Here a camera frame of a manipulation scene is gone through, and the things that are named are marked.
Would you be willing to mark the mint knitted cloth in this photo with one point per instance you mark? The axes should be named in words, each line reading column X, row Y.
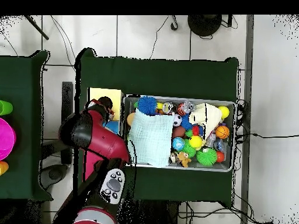
column 151, row 140

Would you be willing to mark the blue spiky rubber ball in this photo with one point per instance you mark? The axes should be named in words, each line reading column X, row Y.
column 147, row 105

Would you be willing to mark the cream knitted cloth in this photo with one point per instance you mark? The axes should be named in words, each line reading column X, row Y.
column 203, row 114

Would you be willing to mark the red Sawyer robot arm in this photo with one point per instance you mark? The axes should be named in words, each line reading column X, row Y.
column 105, row 144

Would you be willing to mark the wooden three-hole sorting box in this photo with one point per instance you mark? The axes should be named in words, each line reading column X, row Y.
column 115, row 98

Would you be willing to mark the small soccer ball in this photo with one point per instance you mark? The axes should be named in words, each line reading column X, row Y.
column 177, row 119

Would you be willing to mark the globe print ball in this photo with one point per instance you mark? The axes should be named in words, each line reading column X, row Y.
column 178, row 143

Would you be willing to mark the dark green tablecloth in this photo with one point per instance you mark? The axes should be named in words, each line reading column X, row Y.
column 163, row 77
column 18, row 140

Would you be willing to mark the brown plush animal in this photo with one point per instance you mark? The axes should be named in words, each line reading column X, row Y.
column 184, row 159

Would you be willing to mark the yellow plastic ball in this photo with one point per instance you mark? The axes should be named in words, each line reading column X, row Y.
column 223, row 112
column 195, row 141

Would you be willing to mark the large green spiky ball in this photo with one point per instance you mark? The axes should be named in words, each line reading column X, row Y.
column 206, row 156

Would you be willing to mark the orange basketball toy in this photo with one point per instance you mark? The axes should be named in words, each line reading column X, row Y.
column 222, row 132

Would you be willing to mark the black stand bar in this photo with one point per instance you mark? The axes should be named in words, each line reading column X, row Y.
column 67, row 98

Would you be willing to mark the grey round base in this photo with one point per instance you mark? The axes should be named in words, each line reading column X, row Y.
column 55, row 175

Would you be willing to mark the black round stand base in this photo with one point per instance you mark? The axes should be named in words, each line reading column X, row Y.
column 204, row 24

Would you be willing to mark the pink plastic bowl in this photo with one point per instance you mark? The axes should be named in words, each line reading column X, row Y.
column 5, row 138

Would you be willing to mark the green plastic cup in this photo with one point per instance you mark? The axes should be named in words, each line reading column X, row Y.
column 4, row 107

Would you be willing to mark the black rod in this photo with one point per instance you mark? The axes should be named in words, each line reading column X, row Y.
column 36, row 26

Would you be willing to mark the orange plastic toy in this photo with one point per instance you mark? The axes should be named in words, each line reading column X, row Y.
column 2, row 168

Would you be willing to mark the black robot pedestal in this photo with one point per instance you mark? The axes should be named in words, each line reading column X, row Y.
column 163, row 214

